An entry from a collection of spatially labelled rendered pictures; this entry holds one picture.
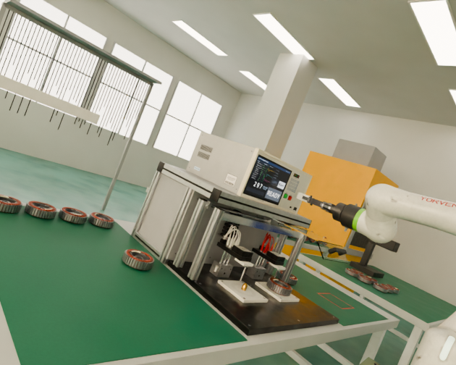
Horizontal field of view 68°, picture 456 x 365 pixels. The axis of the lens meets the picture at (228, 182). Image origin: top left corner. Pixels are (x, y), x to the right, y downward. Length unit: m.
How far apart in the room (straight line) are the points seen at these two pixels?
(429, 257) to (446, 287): 0.49
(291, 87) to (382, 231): 4.47
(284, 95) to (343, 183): 1.66
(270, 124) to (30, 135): 4.52
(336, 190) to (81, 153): 5.19
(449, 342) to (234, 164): 0.91
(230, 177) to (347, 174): 3.85
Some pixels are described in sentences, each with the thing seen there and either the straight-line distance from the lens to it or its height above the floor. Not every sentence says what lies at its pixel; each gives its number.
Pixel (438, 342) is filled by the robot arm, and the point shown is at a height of 0.97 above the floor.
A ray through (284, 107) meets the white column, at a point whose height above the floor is 2.42.
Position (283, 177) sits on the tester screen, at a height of 1.26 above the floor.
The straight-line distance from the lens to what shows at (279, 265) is 1.60.
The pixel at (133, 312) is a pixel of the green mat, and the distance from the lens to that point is 1.00.
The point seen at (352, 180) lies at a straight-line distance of 5.09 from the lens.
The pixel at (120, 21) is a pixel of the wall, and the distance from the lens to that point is 7.88.
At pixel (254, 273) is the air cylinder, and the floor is 0.80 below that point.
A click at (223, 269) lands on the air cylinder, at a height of 0.80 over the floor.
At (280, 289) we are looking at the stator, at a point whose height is 0.81.
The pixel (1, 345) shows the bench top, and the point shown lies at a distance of 0.80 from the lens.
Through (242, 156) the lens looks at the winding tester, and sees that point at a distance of 1.40.
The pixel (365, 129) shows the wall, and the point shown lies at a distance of 7.41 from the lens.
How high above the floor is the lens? 1.20
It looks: 2 degrees down
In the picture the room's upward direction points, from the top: 22 degrees clockwise
